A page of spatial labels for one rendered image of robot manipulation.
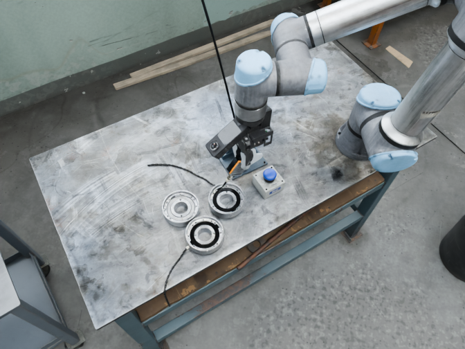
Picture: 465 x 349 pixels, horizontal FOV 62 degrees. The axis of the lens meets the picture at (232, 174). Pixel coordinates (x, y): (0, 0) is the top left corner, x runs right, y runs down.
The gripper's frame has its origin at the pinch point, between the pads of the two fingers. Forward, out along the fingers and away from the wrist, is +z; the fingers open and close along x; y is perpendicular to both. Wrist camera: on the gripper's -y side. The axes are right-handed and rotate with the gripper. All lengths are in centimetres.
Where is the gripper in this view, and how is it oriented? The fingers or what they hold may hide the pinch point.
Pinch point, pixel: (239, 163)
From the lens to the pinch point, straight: 107.1
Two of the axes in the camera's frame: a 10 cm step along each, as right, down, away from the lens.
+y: 8.8, -4.0, 2.7
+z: -0.1, 5.5, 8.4
